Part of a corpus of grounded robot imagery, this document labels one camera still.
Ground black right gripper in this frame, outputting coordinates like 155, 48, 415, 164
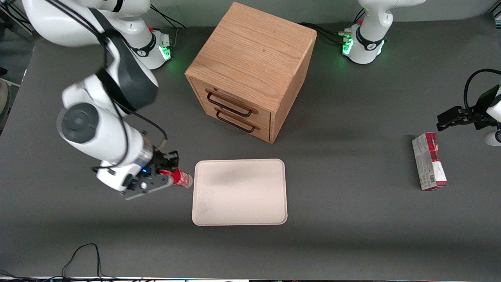
151, 148, 180, 175

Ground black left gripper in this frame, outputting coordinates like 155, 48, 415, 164
437, 88, 500, 132

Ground cream plastic tray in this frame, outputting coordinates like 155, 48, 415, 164
191, 158, 288, 226

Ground red plaid cardboard box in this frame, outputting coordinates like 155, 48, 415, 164
412, 132, 449, 191

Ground wooden drawer front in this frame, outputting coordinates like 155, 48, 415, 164
189, 77, 272, 124
202, 104, 271, 142

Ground wooden two-drawer cabinet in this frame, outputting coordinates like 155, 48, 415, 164
185, 2, 317, 144

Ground grey round object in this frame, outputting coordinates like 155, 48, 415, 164
0, 78, 11, 132

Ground black looped wrist cable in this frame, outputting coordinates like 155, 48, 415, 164
464, 69, 501, 114

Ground black cable along right arm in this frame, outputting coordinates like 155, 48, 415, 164
47, 0, 169, 148

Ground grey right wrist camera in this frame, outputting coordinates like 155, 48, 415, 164
124, 174, 173, 201

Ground black metal drawer handle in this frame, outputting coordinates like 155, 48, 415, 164
206, 91, 254, 118
216, 110, 257, 133

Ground black cable on table edge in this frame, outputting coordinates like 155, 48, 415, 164
0, 243, 157, 282

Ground black right arm base cables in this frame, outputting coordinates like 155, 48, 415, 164
150, 4, 187, 30

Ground black arm base cables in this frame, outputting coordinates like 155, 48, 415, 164
150, 4, 187, 30
299, 22, 353, 44

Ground black left arm base cables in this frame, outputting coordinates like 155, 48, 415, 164
299, 22, 353, 44

